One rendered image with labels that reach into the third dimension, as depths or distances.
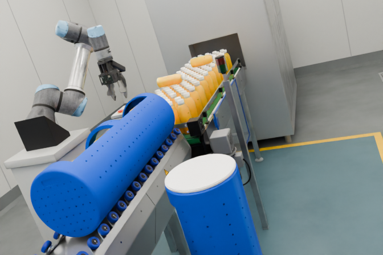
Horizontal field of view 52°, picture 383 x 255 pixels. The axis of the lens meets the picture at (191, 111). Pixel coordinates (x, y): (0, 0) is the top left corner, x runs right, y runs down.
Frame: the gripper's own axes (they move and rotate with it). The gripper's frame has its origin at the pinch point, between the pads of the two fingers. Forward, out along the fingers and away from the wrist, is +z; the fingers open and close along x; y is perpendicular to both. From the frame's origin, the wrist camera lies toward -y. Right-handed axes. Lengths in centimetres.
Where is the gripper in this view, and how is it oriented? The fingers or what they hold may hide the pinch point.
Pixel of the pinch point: (120, 96)
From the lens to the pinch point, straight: 194.9
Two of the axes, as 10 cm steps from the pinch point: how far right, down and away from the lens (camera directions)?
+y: -2.6, 3.4, -9.0
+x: 9.2, -1.8, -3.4
